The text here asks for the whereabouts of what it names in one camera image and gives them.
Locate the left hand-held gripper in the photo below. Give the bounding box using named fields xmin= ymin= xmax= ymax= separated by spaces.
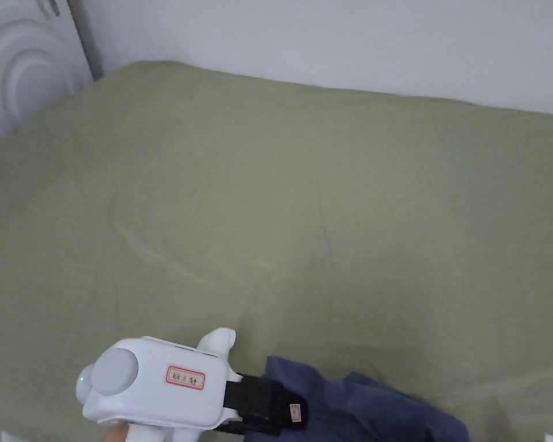
xmin=75 ymin=327 xmax=310 ymax=442

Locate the dark blue shirt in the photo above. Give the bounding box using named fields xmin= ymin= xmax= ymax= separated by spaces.
xmin=262 ymin=355 xmax=472 ymax=442

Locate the person's left hand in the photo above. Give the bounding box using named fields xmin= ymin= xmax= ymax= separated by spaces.
xmin=102 ymin=423 xmax=131 ymax=442

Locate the white padded headboard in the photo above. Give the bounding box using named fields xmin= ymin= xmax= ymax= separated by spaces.
xmin=0 ymin=0 xmax=96 ymax=154

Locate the bed with pale green sheet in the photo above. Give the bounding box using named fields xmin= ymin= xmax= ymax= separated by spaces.
xmin=0 ymin=60 xmax=553 ymax=442

